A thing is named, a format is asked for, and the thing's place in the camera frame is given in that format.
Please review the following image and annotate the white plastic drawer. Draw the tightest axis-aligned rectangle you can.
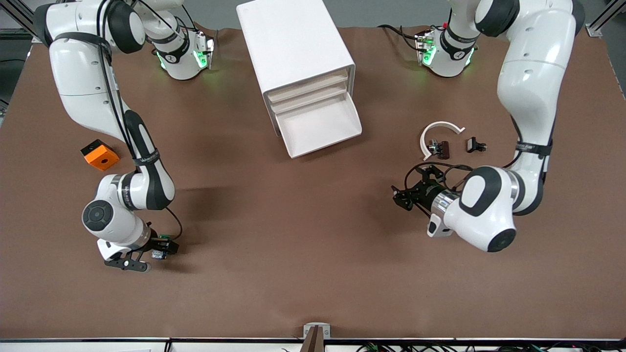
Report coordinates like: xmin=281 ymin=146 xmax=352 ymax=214
xmin=270 ymin=83 xmax=351 ymax=114
xmin=268 ymin=71 xmax=350 ymax=103
xmin=272 ymin=89 xmax=363 ymax=159

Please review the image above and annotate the white drawer cabinet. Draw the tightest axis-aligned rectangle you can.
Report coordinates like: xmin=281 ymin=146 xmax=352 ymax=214
xmin=236 ymin=0 xmax=356 ymax=137

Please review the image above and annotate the white curved plastic strip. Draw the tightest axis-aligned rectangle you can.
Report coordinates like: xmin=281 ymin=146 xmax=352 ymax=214
xmin=420 ymin=121 xmax=466 ymax=161

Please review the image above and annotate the orange and black box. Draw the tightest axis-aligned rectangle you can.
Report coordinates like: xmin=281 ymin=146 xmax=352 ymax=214
xmin=80 ymin=139 xmax=120 ymax=172

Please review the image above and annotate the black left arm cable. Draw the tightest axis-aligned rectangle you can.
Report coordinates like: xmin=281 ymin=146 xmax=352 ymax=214
xmin=404 ymin=115 xmax=554 ymax=192

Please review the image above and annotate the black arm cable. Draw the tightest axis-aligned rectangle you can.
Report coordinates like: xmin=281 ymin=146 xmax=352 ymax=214
xmin=95 ymin=0 xmax=183 ymax=241
xmin=404 ymin=115 xmax=554 ymax=192

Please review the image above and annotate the dark brown push button switch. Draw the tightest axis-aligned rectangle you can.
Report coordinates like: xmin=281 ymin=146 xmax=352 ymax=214
xmin=427 ymin=140 xmax=451 ymax=160

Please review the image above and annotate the grey metal bracket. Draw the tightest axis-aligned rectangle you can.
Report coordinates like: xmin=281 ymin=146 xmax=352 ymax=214
xmin=303 ymin=323 xmax=331 ymax=339

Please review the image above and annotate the black base power cable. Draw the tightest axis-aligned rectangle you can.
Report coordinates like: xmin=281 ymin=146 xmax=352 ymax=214
xmin=378 ymin=23 xmax=422 ymax=50

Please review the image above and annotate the brown upright post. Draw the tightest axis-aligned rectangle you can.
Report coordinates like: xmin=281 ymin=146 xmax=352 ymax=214
xmin=300 ymin=326 xmax=325 ymax=352

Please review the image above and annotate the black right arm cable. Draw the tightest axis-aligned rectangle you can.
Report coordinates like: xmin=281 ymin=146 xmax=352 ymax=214
xmin=95 ymin=0 xmax=183 ymax=241

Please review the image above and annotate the aluminium frame profile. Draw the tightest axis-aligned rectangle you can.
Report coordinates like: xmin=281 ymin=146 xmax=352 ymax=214
xmin=0 ymin=0 xmax=48 ymax=44
xmin=585 ymin=0 xmax=626 ymax=38

